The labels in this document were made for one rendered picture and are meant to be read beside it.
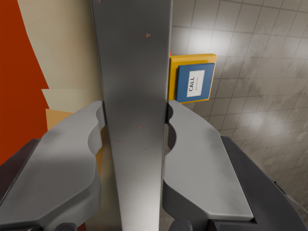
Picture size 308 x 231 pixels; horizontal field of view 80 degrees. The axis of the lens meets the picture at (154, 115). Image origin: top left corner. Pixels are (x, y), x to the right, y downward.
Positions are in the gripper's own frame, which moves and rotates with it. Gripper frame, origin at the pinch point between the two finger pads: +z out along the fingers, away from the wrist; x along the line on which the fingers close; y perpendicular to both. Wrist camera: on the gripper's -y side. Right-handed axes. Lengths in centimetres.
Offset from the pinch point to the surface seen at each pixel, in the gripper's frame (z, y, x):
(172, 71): 33.9, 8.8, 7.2
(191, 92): 33.6, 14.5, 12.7
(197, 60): 35.7, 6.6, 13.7
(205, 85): 34.6, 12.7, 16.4
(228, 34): 150, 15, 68
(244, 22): 153, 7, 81
